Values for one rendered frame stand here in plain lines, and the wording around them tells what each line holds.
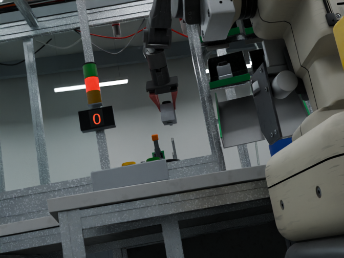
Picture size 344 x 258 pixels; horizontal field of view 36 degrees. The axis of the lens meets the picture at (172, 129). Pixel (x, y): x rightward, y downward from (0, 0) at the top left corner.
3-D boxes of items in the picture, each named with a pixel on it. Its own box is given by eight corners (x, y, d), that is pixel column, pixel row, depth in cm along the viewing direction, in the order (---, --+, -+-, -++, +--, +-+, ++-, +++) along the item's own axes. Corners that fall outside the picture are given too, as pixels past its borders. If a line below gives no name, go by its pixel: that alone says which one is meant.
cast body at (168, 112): (175, 119, 168) (171, 98, 169) (161, 122, 168) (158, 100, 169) (177, 124, 176) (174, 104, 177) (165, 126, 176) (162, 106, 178)
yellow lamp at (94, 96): (101, 102, 185) (99, 88, 186) (87, 104, 185) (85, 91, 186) (103, 105, 190) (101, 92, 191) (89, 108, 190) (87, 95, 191)
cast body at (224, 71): (234, 83, 168) (229, 61, 167) (220, 86, 169) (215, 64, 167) (233, 79, 176) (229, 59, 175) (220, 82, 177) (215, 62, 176)
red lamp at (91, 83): (99, 88, 186) (97, 75, 188) (85, 90, 186) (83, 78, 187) (101, 92, 191) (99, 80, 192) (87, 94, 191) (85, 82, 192)
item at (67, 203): (436, 149, 124) (433, 137, 125) (48, 212, 109) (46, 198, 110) (319, 191, 191) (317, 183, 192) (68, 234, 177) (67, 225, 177)
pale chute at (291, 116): (314, 131, 161) (312, 119, 159) (271, 140, 163) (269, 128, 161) (296, 87, 185) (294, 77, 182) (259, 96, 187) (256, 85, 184)
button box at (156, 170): (169, 179, 144) (165, 157, 145) (93, 193, 143) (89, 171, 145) (169, 183, 151) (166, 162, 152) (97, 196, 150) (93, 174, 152)
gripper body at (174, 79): (147, 86, 172) (143, 65, 169) (178, 81, 171) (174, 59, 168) (146, 94, 166) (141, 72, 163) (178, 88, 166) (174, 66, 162)
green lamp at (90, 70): (97, 74, 188) (95, 62, 189) (83, 77, 187) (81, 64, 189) (99, 79, 192) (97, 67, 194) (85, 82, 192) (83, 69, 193)
